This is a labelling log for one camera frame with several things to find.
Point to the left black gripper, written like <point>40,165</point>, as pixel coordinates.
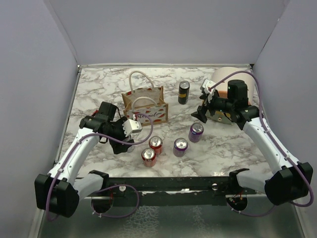
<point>118,147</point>

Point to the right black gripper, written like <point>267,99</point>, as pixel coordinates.
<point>200,113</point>

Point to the red cola can front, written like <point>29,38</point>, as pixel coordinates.
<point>148,156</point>

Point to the red cola can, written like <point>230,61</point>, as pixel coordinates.
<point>148,156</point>
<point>155,143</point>

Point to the watermelon canvas tote bag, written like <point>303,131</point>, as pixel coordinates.
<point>147,103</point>

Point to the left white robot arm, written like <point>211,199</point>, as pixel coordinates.
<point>58,191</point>

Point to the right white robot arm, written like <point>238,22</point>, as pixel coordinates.
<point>288,179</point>

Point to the black and yellow can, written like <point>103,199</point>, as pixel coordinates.
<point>183,93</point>

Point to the purple can near right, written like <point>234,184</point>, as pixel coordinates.
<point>196,131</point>

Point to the purple can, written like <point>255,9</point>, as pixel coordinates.
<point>196,131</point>
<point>180,147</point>

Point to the red cola can rear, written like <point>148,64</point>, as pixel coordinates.
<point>155,143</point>

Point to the purple can near centre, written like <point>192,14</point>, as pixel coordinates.
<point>180,147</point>

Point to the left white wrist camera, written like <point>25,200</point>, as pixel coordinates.
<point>131,126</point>

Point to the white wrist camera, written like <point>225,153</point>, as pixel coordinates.
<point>131,126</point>
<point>207,89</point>

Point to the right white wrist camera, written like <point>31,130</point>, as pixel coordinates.
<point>207,89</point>

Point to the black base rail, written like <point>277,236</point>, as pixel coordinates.
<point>169,191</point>

